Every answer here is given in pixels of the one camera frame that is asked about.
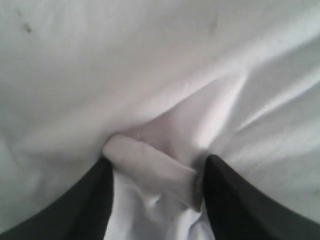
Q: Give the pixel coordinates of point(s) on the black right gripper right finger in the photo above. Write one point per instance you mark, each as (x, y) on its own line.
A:
(237, 210)

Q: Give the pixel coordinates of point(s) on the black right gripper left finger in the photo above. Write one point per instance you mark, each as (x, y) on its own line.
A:
(82, 213)

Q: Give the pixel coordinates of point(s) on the white t-shirt red print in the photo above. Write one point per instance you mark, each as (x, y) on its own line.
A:
(155, 87)

